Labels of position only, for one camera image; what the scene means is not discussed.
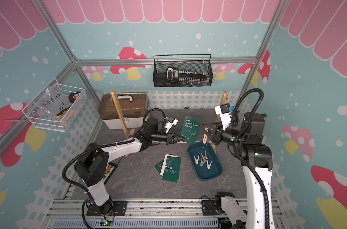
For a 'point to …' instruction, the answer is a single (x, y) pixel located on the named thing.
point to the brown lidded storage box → (134, 107)
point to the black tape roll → (73, 96)
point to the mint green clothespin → (202, 162)
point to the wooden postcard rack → (218, 116)
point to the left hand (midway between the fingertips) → (183, 141)
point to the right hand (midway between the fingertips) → (201, 126)
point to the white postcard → (164, 162)
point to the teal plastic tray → (206, 163)
